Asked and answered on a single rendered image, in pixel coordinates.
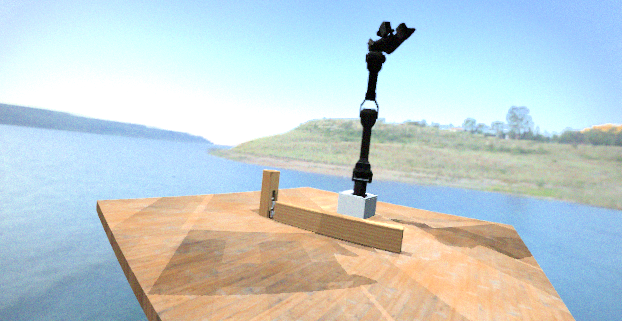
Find wooden post with dark slot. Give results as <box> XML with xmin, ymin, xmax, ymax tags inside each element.
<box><xmin>259</xmin><ymin>170</ymin><xmax>280</xmax><ymax>217</ymax></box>

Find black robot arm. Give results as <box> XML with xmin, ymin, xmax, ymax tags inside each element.
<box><xmin>351</xmin><ymin>21</ymin><xmax>395</xmax><ymax>197</ymax></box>

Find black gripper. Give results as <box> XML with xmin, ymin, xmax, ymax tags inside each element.
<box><xmin>380</xmin><ymin>23</ymin><xmax>416</xmax><ymax>54</ymax></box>

